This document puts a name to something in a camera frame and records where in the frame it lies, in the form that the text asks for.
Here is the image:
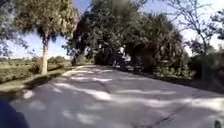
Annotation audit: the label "large dark tree clump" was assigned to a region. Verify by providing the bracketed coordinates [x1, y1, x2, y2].
[63, 0, 190, 73]

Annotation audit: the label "grey asphalt road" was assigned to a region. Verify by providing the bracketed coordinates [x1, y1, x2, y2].
[9, 64, 224, 128]

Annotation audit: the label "palm tree with pale trunk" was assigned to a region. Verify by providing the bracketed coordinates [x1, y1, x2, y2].
[13, 0, 81, 76]

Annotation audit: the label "grass verge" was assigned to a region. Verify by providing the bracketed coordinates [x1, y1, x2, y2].
[0, 66, 78, 101]

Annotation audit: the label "bare branched tree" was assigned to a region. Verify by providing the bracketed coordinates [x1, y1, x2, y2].
[166, 0, 224, 58]

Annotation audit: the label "low green hedge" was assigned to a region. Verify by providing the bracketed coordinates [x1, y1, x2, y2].
[0, 57, 68, 84]

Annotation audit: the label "dark bushes by road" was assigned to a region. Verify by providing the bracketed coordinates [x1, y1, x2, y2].
[153, 49, 224, 88]

